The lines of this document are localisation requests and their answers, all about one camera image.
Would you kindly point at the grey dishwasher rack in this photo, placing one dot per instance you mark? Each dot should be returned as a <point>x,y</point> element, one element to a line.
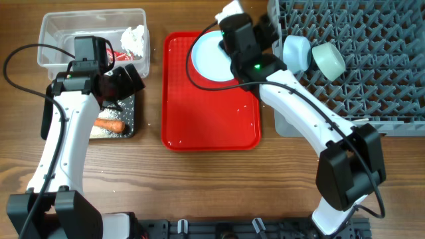
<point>382,44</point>

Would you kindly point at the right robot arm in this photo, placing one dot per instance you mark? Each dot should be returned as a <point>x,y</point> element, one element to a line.
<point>351,163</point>

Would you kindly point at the red serving tray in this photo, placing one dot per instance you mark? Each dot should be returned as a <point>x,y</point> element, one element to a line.
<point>202,120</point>

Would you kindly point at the light blue bowl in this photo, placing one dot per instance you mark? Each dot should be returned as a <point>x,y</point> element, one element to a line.
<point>296,53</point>

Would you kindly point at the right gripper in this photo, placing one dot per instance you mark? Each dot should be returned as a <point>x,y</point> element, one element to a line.
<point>265,41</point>

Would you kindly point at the green bowl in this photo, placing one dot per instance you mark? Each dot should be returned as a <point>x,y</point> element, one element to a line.
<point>329,60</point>

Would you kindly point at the white rice pile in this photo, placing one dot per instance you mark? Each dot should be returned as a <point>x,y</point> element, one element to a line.
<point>127,116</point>

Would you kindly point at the clear plastic bin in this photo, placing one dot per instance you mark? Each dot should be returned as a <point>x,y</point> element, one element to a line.
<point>60,28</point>

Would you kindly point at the light blue plate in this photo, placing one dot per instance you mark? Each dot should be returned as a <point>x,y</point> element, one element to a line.
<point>210,60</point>

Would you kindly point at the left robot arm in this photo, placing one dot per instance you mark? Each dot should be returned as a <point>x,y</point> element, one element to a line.
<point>53,205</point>

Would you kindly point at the red snack wrapper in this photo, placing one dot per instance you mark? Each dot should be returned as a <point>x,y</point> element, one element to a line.
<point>119,56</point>

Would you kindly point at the white napkin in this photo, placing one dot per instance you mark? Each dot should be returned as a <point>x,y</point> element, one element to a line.
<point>132,40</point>

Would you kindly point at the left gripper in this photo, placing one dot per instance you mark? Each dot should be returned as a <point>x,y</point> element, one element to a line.
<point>127,87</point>

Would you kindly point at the orange carrot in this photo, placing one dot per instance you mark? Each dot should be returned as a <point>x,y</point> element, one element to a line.
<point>112,125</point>

